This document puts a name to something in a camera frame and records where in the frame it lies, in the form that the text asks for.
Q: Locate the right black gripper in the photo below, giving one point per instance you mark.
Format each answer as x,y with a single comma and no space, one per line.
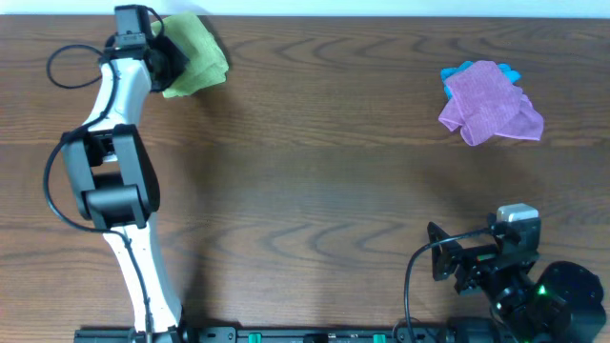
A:
477,261

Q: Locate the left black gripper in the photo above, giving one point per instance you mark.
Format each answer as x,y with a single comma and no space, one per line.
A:
172,59

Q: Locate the green microfiber cloth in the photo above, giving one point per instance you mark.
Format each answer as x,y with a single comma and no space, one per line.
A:
208,64

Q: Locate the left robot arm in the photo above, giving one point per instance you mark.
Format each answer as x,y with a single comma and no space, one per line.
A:
114,183

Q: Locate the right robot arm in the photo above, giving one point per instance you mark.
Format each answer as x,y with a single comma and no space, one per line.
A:
564,305

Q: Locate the folded green cloth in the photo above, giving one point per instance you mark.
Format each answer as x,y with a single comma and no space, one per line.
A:
175,92

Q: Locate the crumpled purple cloth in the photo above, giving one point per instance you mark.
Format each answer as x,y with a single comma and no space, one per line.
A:
486,104

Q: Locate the blue cloth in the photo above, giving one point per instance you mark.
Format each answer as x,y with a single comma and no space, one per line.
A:
446,73

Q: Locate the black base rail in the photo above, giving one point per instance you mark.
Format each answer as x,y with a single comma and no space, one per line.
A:
233,335

